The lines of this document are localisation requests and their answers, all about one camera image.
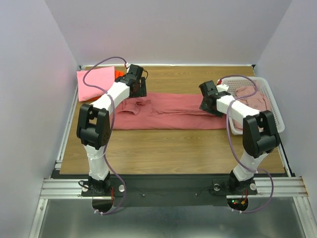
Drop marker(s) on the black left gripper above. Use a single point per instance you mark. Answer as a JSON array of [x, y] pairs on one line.
[[142, 91]]

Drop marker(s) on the dusty red t shirt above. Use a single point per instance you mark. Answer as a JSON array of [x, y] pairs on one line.
[[165, 111]]

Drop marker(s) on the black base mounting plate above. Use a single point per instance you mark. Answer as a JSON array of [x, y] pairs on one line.
[[168, 190]]

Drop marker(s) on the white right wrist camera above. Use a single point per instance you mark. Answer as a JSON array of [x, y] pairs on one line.
[[221, 87]]

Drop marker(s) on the folded light pink t shirt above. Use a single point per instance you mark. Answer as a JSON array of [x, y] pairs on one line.
[[102, 77]]

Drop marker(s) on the pale pink clothes in basket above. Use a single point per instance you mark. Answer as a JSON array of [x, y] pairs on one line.
[[259, 101]]

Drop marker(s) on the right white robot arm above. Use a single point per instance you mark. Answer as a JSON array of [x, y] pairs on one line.
[[259, 132]]

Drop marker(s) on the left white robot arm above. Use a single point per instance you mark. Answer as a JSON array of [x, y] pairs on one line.
[[94, 127]]

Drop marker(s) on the white plastic laundry basket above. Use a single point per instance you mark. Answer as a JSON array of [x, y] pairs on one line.
[[235, 82]]

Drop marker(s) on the aluminium frame rail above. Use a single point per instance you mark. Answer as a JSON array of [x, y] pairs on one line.
[[274, 212]]

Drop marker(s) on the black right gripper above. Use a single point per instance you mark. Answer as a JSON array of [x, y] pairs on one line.
[[208, 106]]

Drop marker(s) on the folded orange t shirt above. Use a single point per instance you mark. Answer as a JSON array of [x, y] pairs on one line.
[[118, 74]]

